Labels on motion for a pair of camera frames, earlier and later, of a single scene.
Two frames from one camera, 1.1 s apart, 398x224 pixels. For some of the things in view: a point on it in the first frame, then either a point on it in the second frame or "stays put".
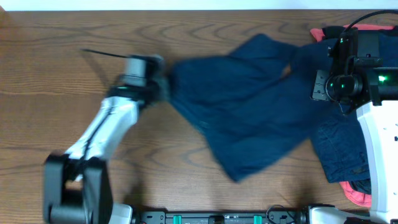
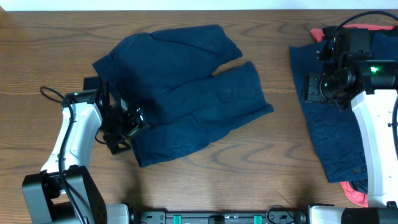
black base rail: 273,216 stays put
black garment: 333,32 stays put
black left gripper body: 161,82 to 125,125
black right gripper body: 328,88 stays put
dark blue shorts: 252,103 to 170,73
